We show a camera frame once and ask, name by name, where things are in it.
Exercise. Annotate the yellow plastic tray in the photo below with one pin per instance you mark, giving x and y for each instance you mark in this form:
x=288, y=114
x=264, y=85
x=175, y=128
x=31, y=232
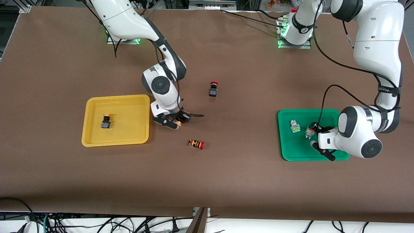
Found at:
x=126, y=129

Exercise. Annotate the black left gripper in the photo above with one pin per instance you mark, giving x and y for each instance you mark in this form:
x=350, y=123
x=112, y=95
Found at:
x=324, y=130

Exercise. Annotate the green plastic tray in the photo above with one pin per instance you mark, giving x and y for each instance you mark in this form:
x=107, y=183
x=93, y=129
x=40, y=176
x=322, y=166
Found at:
x=297, y=145

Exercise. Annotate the red button black base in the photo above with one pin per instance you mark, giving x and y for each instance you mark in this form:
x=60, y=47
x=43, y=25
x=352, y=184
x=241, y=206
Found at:
x=213, y=90

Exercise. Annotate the red button orange striped body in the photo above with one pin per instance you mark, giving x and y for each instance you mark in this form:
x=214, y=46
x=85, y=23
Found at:
x=196, y=144

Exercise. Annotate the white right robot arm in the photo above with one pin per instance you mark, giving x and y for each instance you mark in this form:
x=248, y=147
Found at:
x=126, y=19

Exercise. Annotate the grey power strip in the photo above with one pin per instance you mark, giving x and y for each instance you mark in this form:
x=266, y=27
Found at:
x=212, y=4

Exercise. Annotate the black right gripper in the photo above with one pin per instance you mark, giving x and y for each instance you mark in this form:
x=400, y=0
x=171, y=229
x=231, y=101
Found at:
x=182, y=116

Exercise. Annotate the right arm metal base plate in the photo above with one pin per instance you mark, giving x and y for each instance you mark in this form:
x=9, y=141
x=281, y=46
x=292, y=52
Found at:
x=129, y=41

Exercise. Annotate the aluminium profile post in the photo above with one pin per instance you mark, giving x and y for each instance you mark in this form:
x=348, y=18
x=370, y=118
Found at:
x=199, y=221

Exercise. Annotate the silver button green base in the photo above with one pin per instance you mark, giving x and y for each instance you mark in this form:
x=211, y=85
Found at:
x=294, y=126

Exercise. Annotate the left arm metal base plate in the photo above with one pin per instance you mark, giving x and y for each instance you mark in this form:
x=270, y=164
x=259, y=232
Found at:
x=307, y=46

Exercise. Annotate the silver button orange base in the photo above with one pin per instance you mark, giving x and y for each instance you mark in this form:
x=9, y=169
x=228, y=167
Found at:
x=309, y=132

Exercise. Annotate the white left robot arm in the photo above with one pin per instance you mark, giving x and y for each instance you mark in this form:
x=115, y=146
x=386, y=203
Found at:
x=378, y=35

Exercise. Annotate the aluminium frame bracket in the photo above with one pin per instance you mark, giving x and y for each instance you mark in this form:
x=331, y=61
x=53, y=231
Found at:
x=404, y=5

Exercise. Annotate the brown table mat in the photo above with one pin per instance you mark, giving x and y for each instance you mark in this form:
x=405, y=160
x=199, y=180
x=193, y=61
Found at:
x=207, y=181

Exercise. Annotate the aluminium frame corner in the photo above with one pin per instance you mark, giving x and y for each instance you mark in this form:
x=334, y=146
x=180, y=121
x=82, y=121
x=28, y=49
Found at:
x=24, y=7

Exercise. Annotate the yellow button dark base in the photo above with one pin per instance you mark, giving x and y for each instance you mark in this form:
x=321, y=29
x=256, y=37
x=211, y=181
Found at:
x=106, y=122

